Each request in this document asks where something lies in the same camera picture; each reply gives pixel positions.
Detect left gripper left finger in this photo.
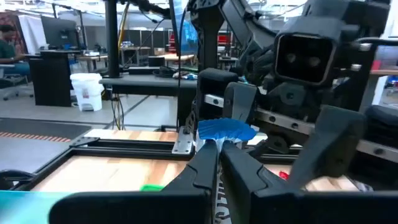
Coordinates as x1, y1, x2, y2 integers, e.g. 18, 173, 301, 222
49, 139, 219, 224

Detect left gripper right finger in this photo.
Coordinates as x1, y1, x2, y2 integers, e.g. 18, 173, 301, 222
221, 141, 398, 224

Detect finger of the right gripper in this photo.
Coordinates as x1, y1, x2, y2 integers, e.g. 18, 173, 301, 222
287, 105, 366, 189
223, 82, 259, 125

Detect green plastic basket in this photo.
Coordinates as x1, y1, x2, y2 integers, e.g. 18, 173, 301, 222
139, 184, 165, 192

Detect grey desk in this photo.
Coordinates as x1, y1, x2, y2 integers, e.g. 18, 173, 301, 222
98, 73, 198, 128

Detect black stand pole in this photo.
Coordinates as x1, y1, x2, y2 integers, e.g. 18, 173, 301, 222
104, 0, 122, 78

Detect white plastic bucket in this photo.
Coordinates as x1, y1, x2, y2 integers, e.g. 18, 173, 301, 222
70, 73, 105, 112

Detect teal plastic bin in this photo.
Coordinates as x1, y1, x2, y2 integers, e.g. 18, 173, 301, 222
0, 190, 74, 224

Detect black mat with orange stripes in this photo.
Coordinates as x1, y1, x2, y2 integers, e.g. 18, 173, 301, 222
0, 117, 93, 174

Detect black desk cabinet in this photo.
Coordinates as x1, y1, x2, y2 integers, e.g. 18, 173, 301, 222
29, 49, 82, 108

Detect black computer monitor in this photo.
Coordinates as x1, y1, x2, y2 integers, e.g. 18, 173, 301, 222
40, 15, 81, 50

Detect person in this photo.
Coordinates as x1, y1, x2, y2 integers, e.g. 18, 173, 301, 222
0, 24, 31, 77

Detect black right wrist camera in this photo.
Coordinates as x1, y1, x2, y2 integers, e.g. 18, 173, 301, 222
272, 15, 374, 88

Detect black frame clamp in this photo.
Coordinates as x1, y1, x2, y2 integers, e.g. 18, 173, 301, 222
0, 169, 35, 190

